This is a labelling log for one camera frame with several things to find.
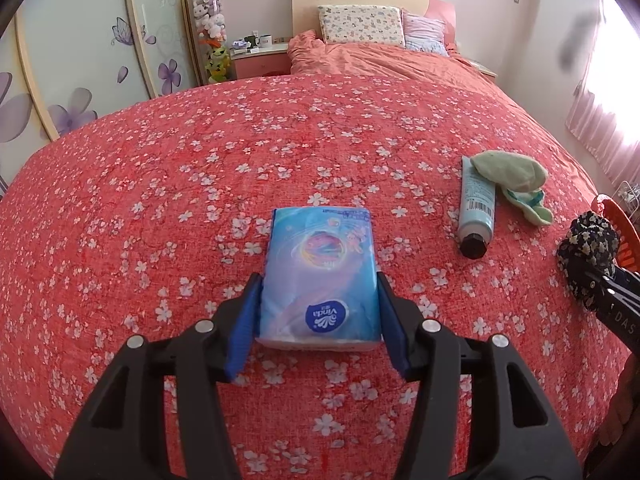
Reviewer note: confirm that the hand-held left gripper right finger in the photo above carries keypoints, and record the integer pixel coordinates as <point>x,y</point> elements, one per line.
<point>395,330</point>

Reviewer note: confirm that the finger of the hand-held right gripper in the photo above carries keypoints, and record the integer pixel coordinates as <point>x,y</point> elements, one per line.
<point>590,296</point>
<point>600,279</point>

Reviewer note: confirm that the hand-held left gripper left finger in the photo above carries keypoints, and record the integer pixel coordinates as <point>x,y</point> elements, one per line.
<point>245,330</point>

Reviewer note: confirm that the dark floral cloth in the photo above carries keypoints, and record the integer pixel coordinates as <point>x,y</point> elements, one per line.
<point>590,240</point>

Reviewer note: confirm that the orange plastic basket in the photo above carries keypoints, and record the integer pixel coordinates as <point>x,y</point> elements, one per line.
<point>629,250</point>

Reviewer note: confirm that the blue tissue pack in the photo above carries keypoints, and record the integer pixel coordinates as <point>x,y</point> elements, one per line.
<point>320,270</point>

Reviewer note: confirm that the light blue lotion tube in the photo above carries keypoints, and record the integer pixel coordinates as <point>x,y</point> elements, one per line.
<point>475,205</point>

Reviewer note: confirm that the pink curtain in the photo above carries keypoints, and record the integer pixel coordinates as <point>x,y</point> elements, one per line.
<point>600,120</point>

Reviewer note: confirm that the red floral bedspread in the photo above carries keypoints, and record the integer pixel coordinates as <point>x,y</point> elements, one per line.
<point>150,160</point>

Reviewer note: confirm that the pale book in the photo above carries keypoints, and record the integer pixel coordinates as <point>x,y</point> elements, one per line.
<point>482,67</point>

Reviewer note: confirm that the pink nightstand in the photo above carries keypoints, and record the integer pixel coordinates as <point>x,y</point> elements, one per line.
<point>260,62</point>

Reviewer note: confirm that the orange duvet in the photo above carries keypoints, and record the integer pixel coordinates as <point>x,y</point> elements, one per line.
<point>380,60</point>

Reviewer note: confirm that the dark mug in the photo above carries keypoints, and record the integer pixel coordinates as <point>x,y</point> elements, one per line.
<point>251,41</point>

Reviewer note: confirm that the white mug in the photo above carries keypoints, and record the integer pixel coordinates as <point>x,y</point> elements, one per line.
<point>265,40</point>

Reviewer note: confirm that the pink striped pillow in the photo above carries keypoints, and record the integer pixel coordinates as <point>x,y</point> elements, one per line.
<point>425,30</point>

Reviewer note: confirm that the floral print pillow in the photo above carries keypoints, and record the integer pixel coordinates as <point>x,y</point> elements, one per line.
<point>360,25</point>

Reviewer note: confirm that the clear tube of plush toys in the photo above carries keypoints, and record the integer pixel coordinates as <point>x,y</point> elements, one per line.
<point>212,20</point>

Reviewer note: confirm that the beige and pink headboard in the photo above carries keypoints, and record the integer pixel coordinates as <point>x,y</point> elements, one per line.
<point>305,5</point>

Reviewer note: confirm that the wardrobe with purple flowers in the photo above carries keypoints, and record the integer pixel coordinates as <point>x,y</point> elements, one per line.
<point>75,35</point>

